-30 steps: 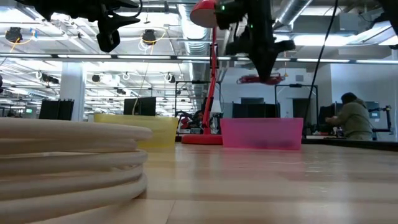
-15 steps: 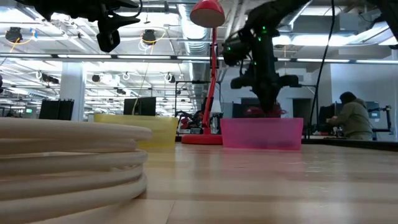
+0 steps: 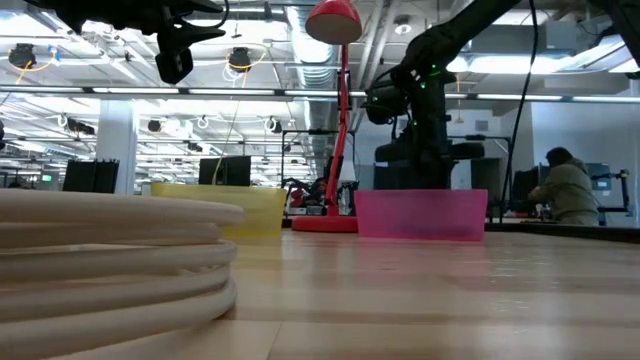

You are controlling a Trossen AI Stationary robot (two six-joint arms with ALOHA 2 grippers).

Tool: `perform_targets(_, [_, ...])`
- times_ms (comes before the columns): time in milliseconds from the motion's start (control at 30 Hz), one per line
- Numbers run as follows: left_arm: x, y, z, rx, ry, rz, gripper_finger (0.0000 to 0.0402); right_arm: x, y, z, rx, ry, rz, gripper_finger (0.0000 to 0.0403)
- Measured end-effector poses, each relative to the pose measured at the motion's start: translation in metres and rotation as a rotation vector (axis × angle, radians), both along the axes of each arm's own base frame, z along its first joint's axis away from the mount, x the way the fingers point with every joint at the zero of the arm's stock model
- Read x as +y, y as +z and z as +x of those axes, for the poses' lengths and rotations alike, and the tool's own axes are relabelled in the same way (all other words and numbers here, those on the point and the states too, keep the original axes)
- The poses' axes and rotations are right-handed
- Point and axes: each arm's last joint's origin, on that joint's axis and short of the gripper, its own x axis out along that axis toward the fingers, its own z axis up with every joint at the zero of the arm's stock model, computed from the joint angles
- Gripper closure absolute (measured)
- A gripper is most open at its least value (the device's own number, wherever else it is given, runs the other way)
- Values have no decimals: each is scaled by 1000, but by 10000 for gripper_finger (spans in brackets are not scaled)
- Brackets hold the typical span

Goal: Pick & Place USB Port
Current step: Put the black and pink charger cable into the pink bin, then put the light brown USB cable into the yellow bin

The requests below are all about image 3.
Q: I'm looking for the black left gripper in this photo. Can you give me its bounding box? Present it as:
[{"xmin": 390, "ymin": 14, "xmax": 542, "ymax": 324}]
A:
[{"xmin": 154, "ymin": 19, "xmax": 226, "ymax": 85}]

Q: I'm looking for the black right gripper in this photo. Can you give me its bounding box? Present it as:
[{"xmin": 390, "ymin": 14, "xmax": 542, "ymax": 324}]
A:
[{"xmin": 374, "ymin": 127, "xmax": 486, "ymax": 164}]

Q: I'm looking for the black ceiling-mounted device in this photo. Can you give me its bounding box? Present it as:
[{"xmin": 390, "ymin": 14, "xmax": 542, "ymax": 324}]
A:
[
  {"xmin": 228, "ymin": 46, "xmax": 253, "ymax": 74},
  {"xmin": 7, "ymin": 43, "xmax": 39, "ymax": 70}
]

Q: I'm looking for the pink translucent plastic bin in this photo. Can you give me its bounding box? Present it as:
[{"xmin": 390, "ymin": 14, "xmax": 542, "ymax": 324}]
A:
[{"xmin": 353, "ymin": 188, "xmax": 489, "ymax": 243}]

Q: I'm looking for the long led light bar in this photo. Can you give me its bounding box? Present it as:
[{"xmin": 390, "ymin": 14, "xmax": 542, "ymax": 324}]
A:
[{"xmin": 0, "ymin": 85, "xmax": 640, "ymax": 104}]

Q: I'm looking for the black monitor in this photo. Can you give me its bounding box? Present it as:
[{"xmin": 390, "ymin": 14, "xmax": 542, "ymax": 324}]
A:
[{"xmin": 198, "ymin": 155, "xmax": 253, "ymax": 187}]

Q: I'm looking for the white building column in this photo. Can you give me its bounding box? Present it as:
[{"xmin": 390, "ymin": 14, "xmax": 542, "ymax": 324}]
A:
[{"xmin": 95, "ymin": 102, "xmax": 139, "ymax": 196}]

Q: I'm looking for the red desk lamp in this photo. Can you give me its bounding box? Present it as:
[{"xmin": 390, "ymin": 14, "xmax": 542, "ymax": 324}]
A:
[{"xmin": 291, "ymin": 0, "xmax": 364, "ymax": 234}]

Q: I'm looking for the person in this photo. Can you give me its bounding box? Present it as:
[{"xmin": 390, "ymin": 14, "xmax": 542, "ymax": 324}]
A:
[{"xmin": 528, "ymin": 146, "xmax": 600, "ymax": 226}]

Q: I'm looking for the grey background monitor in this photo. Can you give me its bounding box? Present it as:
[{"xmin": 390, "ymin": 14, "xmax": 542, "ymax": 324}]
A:
[{"xmin": 584, "ymin": 162, "xmax": 612, "ymax": 192}]

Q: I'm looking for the black ribbed panel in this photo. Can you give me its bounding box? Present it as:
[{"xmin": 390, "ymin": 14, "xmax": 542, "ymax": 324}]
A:
[{"xmin": 63, "ymin": 158, "xmax": 120, "ymax": 195}]

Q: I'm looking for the yellow translucent plastic bin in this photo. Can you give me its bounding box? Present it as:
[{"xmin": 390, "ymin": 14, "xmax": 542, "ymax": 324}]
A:
[{"xmin": 151, "ymin": 182, "xmax": 289, "ymax": 240}]

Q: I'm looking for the black background stand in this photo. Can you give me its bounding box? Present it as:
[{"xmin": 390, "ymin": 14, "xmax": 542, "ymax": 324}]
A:
[{"xmin": 591, "ymin": 168, "xmax": 632, "ymax": 226}]

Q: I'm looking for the black background rig frame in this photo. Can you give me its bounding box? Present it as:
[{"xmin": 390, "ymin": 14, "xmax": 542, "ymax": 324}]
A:
[
  {"xmin": 462, "ymin": 133, "xmax": 513, "ymax": 201},
  {"xmin": 280, "ymin": 128, "xmax": 357, "ymax": 189}
]

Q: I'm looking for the black table edge rail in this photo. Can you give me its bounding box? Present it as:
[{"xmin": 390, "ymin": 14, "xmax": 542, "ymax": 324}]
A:
[{"xmin": 484, "ymin": 222, "xmax": 640, "ymax": 245}]

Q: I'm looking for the cream coiled usb cable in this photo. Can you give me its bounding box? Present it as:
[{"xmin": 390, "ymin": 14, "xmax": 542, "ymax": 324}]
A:
[{"xmin": 0, "ymin": 188, "xmax": 246, "ymax": 360}]

